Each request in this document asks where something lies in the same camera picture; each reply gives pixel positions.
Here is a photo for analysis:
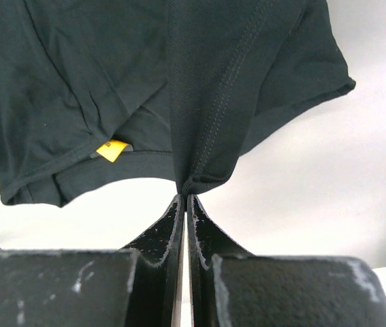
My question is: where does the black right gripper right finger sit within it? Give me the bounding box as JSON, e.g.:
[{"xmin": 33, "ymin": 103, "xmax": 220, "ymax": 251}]
[{"xmin": 187, "ymin": 196, "xmax": 386, "ymax": 326}]

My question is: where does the black t shirt flower print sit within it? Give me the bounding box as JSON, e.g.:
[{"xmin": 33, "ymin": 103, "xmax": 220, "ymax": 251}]
[{"xmin": 0, "ymin": 1, "xmax": 355, "ymax": 207}]

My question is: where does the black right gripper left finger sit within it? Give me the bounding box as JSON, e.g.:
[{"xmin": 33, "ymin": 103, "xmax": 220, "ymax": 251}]
[{"xmin": 0, "ymin": 196, "xmax": 183, "ymax": 326}]

